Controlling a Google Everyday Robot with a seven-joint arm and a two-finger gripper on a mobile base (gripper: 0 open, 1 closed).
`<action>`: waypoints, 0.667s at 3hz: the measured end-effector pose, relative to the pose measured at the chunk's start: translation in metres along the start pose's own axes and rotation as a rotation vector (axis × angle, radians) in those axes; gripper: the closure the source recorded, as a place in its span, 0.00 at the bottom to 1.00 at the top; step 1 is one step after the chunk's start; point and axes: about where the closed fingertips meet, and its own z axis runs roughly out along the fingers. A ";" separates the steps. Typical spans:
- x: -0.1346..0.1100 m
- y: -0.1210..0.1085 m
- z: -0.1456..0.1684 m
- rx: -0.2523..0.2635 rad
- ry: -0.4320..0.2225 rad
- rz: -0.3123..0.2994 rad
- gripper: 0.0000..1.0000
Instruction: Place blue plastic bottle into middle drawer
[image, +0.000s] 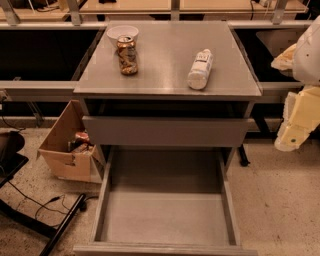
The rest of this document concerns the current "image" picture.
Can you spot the open grey middle drawer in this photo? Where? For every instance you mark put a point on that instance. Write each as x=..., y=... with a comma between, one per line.
x=164, y=202

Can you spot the black metal stand leg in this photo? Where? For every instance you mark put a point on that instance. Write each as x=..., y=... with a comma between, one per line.
x=53, y=234

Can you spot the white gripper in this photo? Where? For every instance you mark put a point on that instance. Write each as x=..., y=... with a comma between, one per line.
x=308, y=56

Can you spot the clear plastic water bottle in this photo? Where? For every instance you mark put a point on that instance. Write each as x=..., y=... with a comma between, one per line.
x=200, y=70

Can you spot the cardboard box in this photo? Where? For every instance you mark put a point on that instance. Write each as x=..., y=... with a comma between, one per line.
x=64, y=162

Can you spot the closed grey top drawer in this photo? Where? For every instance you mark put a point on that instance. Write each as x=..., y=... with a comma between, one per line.
x=151, y=131

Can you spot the crushed orange soda can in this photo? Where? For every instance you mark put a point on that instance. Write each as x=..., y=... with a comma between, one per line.
x=126, y=50

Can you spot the white bowl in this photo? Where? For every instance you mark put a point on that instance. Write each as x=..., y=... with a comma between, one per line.
x=115, y=32

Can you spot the black chair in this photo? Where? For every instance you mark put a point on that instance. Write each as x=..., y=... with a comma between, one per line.
x=11, y=161

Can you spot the grey chair seat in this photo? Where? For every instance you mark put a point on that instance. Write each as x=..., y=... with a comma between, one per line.
x=276, y=41

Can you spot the red can in box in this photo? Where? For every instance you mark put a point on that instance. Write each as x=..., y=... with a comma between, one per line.
x=82, y=137

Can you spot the grey drawer cabinet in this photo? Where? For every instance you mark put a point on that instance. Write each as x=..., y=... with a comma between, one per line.
x=166, y=106

